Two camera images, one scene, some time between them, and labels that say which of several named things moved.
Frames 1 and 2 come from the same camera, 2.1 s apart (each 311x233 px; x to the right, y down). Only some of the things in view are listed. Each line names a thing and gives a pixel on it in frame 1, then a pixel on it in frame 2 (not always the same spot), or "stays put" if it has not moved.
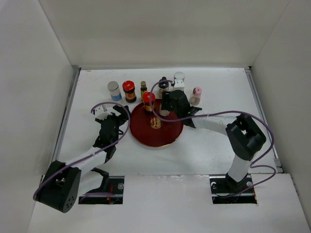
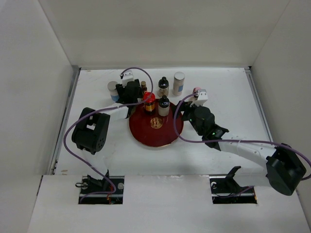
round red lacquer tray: x=148 y=131 stays put
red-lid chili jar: x=146 y=100 stays put
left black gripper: x=122 y=118 -> x=122 y=90
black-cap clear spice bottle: x=164 y=112 stays put
